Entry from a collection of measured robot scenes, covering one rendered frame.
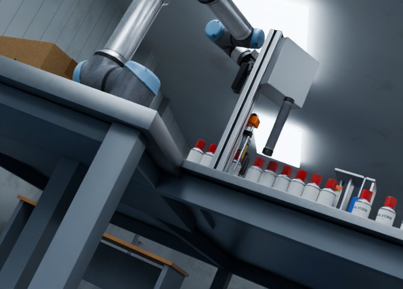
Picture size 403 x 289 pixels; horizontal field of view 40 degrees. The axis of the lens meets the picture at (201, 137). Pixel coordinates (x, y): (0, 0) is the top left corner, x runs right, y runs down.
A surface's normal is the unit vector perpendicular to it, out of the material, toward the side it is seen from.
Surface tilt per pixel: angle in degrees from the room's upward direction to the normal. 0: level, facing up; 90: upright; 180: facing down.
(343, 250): 90
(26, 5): 90
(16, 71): 90
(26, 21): 90
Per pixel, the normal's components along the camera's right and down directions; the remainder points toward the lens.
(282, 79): 0.52, -0.03
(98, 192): -0.15, -0.36
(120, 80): -0.41, -0.44
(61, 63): 0.80, 0.19
